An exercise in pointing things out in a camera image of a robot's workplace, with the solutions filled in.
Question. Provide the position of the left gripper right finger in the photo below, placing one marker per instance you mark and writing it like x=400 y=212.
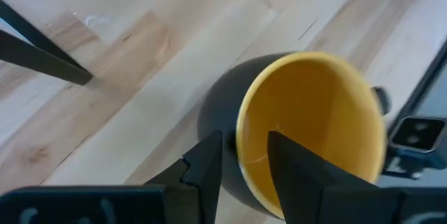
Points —
x=314 y=192

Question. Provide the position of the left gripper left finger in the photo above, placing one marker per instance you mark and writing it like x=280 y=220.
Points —
x=199 y=182

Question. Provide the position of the black mug yellow inside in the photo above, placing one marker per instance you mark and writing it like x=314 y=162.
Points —
x=307 y=126

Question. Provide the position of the small black camera box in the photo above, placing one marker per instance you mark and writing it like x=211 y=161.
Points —
x=417 y=138

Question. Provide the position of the black metal table frame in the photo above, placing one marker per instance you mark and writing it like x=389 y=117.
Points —
x=427 y=91

